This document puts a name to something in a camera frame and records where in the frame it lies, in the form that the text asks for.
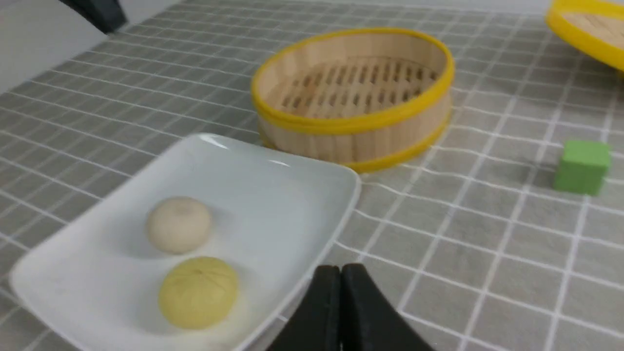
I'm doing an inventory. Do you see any white steamed bun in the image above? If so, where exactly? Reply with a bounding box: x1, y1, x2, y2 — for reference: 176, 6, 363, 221
145, 197, 212, 254

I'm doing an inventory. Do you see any green cube block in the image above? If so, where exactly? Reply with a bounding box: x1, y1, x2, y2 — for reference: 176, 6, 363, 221
553, 140, 611, 197

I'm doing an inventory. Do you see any yellow rimmed bamboo steamer lid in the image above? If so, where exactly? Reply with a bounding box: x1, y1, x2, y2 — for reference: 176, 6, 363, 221
545, 0, 624, 72

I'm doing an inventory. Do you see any white square plate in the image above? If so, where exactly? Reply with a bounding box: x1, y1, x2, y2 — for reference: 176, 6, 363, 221
9, 133, 361, 351

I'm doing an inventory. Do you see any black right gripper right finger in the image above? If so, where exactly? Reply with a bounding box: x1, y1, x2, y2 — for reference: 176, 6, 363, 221
340, 263, 433, 351

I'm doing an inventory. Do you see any yellow steamed bun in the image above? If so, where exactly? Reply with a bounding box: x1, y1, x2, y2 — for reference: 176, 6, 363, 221
157, 257, 239, 330

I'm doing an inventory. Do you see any grey checked tablecloth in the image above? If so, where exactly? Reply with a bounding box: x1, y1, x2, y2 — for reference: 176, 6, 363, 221
1, 0, 623, 351

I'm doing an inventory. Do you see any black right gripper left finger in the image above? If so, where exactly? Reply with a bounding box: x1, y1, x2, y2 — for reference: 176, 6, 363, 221
268, 265, 341, 351

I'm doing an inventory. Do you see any yellow rimmed bamboo steamer basket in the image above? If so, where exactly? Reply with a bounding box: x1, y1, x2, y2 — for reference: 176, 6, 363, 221
251, 27, 455, 173

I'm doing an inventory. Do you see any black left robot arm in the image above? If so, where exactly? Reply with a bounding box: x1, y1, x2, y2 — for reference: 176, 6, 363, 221
60, 0, 128, 34

